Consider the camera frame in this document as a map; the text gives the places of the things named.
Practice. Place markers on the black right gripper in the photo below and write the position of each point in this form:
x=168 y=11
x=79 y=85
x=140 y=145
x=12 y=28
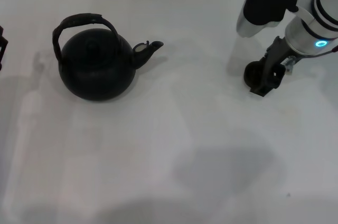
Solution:
x=276 y=49

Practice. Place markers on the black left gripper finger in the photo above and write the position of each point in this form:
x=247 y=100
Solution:
x=2 y=52

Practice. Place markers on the small dark brown teacup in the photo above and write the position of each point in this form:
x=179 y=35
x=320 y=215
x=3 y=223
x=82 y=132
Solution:
x=252 y=74

